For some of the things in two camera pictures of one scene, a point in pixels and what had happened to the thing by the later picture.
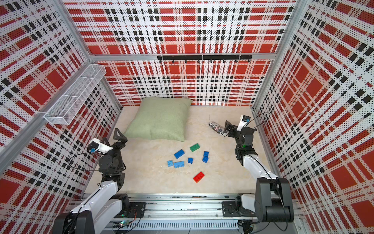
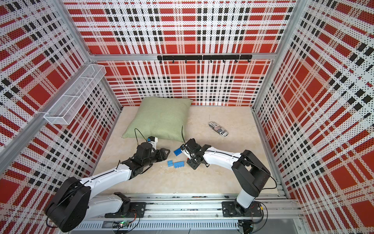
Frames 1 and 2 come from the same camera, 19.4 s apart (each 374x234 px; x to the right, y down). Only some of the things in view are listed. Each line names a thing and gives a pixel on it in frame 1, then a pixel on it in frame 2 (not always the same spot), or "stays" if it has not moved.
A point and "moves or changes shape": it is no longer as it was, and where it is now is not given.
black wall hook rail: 211,57 stays
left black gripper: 122,140 to 161,154
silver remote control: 216,127 stays
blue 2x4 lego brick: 179,153 moves or changes shape
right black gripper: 228,128 to 193,165
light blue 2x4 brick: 179,164 stays
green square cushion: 162,118 stays
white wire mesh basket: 65,109 stays
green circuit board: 121,224 stays
